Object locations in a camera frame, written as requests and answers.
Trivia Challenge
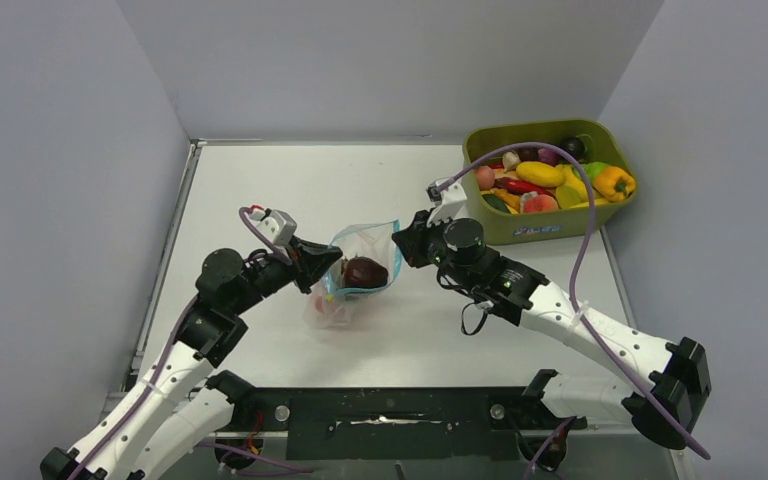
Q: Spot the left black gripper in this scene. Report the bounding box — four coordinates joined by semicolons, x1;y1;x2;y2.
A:
229;234;343;315

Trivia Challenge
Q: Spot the red toy chili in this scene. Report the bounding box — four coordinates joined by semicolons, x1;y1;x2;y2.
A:
494;177;549;195

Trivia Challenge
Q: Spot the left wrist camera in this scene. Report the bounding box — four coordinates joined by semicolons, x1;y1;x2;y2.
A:
248;205;297;249

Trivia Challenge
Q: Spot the yellow toy mango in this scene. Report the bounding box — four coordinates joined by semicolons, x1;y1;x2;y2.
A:
515;161;565;188

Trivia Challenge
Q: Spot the olive green plastic bin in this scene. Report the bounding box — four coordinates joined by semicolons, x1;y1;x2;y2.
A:
461;119;638;245

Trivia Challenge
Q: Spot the white toy garlic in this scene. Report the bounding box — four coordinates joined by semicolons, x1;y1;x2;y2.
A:
501;151;522;171

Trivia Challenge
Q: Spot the dark red toy apple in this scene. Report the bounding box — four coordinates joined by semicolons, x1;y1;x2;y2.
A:
341;256;389;289

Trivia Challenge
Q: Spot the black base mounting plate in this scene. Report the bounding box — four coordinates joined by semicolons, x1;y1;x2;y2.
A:
219;387;562;461

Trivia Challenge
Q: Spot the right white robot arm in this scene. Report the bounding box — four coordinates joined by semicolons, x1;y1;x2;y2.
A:
391;210;711;450

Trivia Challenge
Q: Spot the purple toy onion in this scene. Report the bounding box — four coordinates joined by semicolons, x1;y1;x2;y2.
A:
537;147;559;167

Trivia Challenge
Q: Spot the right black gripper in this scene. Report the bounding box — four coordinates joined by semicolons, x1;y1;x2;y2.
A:
395;207;478;292

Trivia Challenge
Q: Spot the yellow toy banana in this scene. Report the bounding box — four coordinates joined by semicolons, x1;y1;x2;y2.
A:
554;164;588;209

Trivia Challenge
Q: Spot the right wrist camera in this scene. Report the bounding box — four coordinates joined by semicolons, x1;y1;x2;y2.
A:
426;178;467;227

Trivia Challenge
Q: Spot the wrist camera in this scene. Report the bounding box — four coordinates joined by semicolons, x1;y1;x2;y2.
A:
426;178;467;227
248;205;297;249

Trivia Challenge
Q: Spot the green toy pepper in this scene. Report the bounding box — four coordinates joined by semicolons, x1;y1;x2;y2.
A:
582;161;610;181

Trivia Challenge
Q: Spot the dark purple toy plum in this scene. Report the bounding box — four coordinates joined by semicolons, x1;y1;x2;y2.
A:
558;137;587;161

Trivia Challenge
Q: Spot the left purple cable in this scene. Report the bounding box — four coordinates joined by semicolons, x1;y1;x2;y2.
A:
65;206;319;480

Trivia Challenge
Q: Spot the clear zip top bag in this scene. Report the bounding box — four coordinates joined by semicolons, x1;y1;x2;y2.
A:
303;220;403;328

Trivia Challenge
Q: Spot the purple cable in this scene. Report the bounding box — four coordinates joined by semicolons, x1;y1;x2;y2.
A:
65;206;319;480
436;141;713;480

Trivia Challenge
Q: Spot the small pink toy peach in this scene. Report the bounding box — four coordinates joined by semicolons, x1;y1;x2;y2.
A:
474;166;496;191

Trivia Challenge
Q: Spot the yellow toy bell pepper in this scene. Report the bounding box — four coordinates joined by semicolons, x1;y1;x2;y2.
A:
593;166;637;203

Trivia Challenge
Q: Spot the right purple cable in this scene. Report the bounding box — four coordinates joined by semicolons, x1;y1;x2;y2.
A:
436;141;713;480

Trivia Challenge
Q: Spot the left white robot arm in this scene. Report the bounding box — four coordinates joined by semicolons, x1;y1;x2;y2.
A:
40;237;343;479

